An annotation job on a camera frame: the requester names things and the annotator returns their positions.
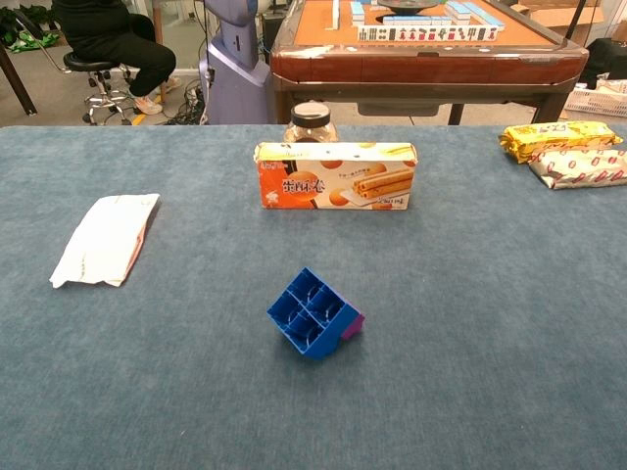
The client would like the blue building block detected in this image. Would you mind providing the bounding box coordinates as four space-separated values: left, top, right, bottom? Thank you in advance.
265 266 362 362

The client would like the purple building block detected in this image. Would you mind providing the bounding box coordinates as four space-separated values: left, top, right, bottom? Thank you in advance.
340 299 366 343

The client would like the orange egg roll box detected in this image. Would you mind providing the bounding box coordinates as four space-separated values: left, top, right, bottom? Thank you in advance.
252 141 419 212

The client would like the glass jar black lid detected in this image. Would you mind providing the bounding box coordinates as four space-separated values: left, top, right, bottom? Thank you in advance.
282 102 340 144

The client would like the brown mahjong table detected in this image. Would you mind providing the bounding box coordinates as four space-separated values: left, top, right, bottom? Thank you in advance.
269 0 590 125

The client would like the white crumpled snack bag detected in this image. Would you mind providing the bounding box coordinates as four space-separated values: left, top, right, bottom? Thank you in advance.
49 193 162 289

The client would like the face-up mahjong tile row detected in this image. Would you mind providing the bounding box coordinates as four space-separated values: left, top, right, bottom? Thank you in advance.
357 24 500 43

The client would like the blue-backed mahjong tile row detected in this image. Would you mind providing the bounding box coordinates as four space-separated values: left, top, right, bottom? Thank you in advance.
382 15 455 26

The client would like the black round dish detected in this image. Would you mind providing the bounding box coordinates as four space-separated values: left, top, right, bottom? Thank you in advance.
376 0 442 15

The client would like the yellow snack package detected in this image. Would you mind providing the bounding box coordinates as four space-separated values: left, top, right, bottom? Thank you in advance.
498 120 624 165

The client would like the long blue-backed tile stack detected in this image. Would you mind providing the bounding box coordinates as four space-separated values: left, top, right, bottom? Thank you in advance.
444 0 506 29

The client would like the white red-print snack package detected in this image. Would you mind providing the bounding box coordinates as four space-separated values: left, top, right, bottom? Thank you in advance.
527 148 627 191

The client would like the seated person in black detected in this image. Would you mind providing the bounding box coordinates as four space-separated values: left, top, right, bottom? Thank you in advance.
51 0 182 117

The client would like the black chrome swivel stool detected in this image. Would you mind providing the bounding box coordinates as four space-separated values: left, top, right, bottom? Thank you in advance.
62 51 143 126

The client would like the white plastic basket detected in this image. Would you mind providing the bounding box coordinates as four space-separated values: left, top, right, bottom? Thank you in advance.
562 85 627 118

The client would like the dark wooden table leg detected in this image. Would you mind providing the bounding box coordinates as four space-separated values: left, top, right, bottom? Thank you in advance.
0 41 39 118

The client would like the black bag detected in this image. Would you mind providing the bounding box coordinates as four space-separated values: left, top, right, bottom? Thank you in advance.
577 37 627 90

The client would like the green leafy plant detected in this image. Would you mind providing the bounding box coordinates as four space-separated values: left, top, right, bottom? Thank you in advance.
0 4 63 54

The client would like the black floor cable bundle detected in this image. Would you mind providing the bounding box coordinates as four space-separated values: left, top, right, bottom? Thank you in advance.
164 77 210 126

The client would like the lilac grey robot pedestal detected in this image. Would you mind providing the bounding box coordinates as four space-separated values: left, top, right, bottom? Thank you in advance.
198 0 275 125

